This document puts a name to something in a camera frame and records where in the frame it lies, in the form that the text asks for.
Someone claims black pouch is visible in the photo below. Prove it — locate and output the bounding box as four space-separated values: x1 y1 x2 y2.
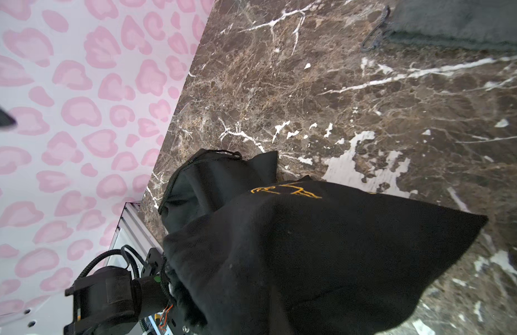
164 180 488 334
158 149 278 233

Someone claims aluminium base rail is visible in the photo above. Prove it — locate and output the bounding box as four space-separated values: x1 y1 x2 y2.
103 202 162 334

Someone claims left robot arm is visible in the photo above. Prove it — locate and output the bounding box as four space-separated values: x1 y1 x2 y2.
63 245 180 334

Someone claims grey hair dryer pouch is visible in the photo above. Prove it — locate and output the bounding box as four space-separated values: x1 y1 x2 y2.
360 1 517 52

